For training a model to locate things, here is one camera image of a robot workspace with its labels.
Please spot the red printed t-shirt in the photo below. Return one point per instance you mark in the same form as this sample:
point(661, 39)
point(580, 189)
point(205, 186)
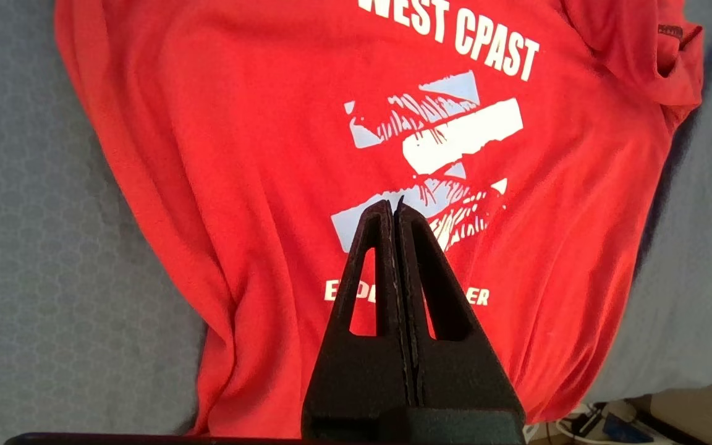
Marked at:
point(238, 154)

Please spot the white and blue floor object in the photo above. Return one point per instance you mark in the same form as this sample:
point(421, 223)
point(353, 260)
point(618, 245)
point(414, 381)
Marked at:
point(615, 426)

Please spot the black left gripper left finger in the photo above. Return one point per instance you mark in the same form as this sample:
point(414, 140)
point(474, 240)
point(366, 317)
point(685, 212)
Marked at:
point(356, 377)

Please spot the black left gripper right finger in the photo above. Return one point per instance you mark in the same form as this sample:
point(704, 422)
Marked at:
point(461, 377)

